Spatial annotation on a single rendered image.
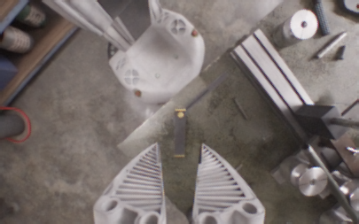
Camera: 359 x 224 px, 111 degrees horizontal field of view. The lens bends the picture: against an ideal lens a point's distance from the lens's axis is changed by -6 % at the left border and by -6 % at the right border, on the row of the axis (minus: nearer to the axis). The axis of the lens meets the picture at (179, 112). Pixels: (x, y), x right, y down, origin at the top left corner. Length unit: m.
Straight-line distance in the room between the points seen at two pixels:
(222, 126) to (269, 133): 0.11
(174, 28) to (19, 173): 2.00
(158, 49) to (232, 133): 0.74
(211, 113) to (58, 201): 1.88
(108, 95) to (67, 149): 0.66
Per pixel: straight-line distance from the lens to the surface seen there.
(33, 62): 1.61
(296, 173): 0.31
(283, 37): 0.34
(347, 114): 0.40
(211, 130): 0.30
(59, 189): 1.90
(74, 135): 1.56
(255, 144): 0.34
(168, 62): 0.89
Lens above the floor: 1.16
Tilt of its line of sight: 84 degrees down
